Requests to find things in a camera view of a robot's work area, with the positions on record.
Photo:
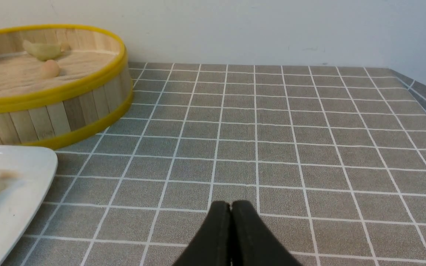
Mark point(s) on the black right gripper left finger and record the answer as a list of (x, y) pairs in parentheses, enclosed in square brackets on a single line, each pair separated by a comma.
[(210, 245)]

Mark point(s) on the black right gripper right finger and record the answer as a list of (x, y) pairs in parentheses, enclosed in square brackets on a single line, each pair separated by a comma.
[(253, 244)]

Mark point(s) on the white square plate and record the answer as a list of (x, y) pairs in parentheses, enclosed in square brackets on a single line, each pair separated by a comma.
[(31, 171)]

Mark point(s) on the grey checked tablecloth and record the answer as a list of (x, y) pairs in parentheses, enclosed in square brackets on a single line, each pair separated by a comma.
[(332, 158)]

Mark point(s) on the yellow-rimmed bamboo steamer basket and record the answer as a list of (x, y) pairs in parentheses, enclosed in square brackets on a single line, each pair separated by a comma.
[(92, 91)]

